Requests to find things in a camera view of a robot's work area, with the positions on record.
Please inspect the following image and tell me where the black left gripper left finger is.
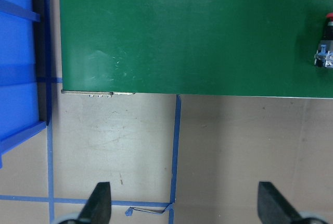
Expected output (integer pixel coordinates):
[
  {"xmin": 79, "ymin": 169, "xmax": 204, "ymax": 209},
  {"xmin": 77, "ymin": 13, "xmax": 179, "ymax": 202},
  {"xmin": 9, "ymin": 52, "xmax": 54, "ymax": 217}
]
[{"xmin": 77, "ymin": 182, "xmax": 111, "ymax": 224}]

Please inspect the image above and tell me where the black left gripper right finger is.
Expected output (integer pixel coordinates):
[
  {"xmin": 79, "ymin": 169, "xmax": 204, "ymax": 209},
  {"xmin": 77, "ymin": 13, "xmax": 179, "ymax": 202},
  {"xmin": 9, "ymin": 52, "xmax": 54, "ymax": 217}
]
[{"xmin": 257, "ymin": 181, "xmax": 303, "ymax": 223}]

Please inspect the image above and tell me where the red push button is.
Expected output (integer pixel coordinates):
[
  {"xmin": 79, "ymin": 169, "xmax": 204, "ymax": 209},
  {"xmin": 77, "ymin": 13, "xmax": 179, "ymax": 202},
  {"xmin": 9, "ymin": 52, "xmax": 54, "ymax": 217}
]
[{"xmin": 314, "ymin": 13, "xmax": 332, "ymax": 69}]

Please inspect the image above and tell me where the blue bin left side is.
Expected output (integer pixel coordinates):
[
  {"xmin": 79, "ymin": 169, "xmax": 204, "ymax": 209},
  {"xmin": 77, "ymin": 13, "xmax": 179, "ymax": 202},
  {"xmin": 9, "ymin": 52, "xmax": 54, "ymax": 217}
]
[{"xmin": 1, "ymin": 0, "xmax": 46, "ymax": 155}]

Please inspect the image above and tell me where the green conveyor belt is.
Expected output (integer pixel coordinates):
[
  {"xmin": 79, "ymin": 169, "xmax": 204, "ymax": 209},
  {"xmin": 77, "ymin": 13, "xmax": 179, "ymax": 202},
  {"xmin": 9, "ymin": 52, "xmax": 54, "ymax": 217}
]
[{"xmin": 59, "ymin": 0, "xmax": 332, "ymax": 98}]

